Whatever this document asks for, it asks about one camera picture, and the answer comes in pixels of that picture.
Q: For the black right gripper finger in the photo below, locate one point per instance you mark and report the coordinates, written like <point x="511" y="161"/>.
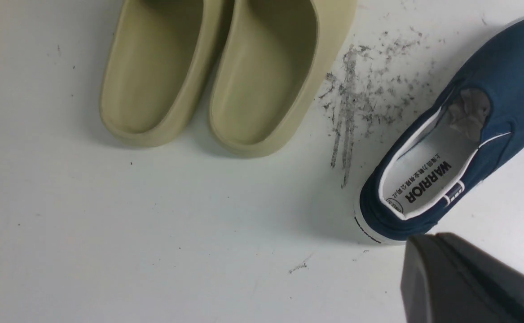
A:
<point x="446" y="279"/>

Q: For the navy slip-on shoe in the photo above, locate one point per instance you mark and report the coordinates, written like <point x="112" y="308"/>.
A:
<point x="473" y="128"/>

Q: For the right olive green slipper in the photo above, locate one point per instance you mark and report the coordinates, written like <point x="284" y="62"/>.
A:
<point x="276" y="56"/>

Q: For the olive green slipper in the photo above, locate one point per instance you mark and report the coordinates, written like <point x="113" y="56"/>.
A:
<point x="162" y="54"/>
<point x="276" y="56"/>

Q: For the left olive green slipper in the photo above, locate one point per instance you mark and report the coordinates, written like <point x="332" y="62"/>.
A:
<point x="162" y="54"/>

